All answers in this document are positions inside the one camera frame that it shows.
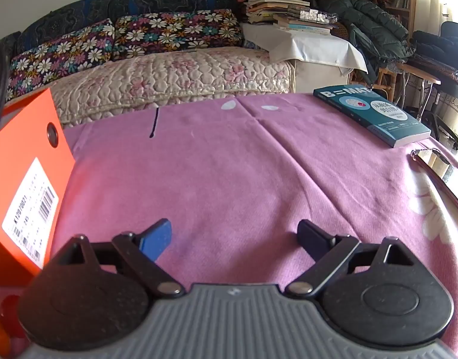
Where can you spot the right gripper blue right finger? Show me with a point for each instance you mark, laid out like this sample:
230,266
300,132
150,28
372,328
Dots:
331,255

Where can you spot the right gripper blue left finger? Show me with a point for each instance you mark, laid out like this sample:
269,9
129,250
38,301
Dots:
139,254

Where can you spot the pink flowered tablecloth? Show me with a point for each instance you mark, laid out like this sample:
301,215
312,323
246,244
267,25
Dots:
235,178

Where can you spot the orange cardboard box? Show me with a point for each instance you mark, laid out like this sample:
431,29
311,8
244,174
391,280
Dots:
35,166

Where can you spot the teal paperback book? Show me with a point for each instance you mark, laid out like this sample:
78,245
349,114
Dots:
387,121

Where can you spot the white cloth covered side table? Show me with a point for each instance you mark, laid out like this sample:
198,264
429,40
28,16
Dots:
318,60

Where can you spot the quilted pink floral mattress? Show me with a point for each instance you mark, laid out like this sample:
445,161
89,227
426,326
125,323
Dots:
173,78

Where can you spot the left floral daisy pillow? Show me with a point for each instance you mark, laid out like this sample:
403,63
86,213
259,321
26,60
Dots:
69,54

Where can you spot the floral daisy pillow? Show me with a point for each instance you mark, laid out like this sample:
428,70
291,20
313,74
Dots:
69,54
156,33

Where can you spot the right floral daisy pillow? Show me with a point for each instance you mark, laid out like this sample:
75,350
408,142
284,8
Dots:
156,33

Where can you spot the dark green puffer jacket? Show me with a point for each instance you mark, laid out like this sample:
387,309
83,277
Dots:
374,32

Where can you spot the dark blue back cushion left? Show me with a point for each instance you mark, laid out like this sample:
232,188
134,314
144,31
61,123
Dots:
69,18

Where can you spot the stack of books and papers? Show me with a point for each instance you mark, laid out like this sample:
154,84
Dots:
290,14

